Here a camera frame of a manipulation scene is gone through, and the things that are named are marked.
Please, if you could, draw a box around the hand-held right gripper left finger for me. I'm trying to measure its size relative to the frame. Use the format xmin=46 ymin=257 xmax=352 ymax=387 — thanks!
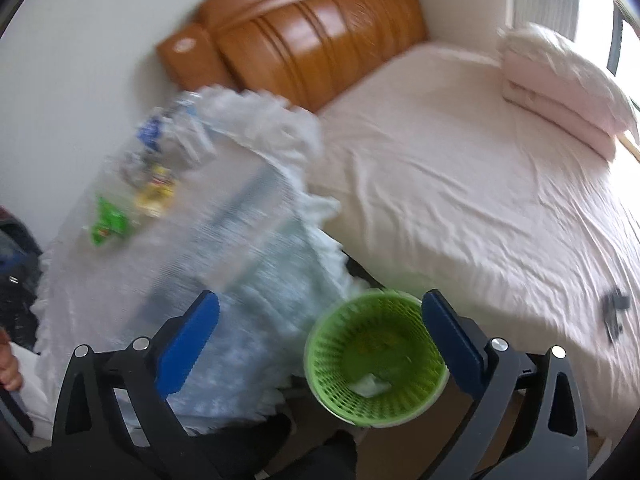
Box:
xmin=50 ymin=289 xmax=226 ymax=480

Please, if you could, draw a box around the blue white wrapper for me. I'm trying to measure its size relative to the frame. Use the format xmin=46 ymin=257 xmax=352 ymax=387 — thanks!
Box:
xmin=136 ymin=110 xmax=173 ymax=152

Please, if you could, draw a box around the printed paper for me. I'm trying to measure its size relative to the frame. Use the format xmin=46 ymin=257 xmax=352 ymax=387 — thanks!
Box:
xmin=162 ymin=91 xmax=218 ymax=170

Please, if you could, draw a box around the grey plastic clip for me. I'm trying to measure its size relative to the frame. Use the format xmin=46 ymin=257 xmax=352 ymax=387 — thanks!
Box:
xmin=602 ymin=287 xmax=631 ymax=345

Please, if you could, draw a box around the wooden headboard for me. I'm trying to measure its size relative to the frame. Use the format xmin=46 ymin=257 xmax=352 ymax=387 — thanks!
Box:
xmin=156 ymin=0 xmax=431 ymax=113

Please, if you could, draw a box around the light wooden board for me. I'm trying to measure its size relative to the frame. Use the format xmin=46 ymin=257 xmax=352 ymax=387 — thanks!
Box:
xmin=619 ymin=131 xmax=640 ymax=162

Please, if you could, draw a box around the white paper scrap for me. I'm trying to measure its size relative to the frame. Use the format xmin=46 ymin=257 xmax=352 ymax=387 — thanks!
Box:
xmin=350 ymin=372 xmax=396 ymax=398

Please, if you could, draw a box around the dark window frame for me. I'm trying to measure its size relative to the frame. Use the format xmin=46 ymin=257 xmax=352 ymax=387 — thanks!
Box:
xmin=606 ymin=2 xmax=627 ymax=77

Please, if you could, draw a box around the person's left hand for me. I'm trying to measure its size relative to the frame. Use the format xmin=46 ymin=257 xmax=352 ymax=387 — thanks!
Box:
xmin=0 ymin=327 xmax=25 ymax=393

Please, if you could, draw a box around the white pillow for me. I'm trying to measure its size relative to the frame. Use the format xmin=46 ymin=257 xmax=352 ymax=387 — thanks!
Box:
xmin=497 ymin=22 xmax=640 ymax=146

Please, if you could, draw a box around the green plastic basket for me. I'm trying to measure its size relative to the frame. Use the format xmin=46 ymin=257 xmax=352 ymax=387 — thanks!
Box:
xmin=304 ymin=289 xmax=450 ymax=428

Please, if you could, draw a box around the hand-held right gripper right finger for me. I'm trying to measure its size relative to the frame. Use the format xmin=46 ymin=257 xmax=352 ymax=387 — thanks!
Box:
xmin=400 ymin=289 xmax=591 ymax=480

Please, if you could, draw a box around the folded pink blanket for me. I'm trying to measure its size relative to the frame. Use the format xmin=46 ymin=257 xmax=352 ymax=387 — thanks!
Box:
xmin=501 ymin=50 xmax=618 ymax=161

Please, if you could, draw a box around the bed with pink sheet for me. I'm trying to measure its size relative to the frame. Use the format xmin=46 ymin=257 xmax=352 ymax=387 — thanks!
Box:
xmin=305 ymin=40 xmax=640 ymax=441

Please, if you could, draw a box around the yellow wrapper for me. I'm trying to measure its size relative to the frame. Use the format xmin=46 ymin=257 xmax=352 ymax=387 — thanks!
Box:
xmin=134 ymin=162 xmax=179 ymax=218

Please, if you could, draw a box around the green wrapper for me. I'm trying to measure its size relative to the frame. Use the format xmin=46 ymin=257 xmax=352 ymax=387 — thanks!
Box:
xmin=89 ymin=195 xmax=132 ymax=248

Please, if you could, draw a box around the dark bag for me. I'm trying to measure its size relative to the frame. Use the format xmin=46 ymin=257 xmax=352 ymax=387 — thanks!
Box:
xmin=0 ymin=205 xmax=45 ymax=356

